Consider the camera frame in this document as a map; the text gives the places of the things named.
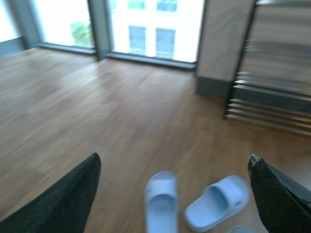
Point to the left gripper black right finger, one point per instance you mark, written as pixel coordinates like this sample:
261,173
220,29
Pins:
284,206

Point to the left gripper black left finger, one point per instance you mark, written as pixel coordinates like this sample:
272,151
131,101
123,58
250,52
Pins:
62,208

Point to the grey knit sneaker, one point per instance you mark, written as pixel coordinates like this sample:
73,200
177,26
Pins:
240,229

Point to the black metal shoe rack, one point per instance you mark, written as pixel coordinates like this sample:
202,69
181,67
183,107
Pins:
271,84

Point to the right light blue slipper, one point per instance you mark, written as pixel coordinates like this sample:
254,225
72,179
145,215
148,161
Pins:
218,202

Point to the light blue slipper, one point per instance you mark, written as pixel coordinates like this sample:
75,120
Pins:
218,202
161,203

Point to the left light blue slipper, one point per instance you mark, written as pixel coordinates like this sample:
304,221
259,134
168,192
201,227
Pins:
161,203

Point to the large floor window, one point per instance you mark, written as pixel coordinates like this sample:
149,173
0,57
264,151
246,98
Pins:
160,32

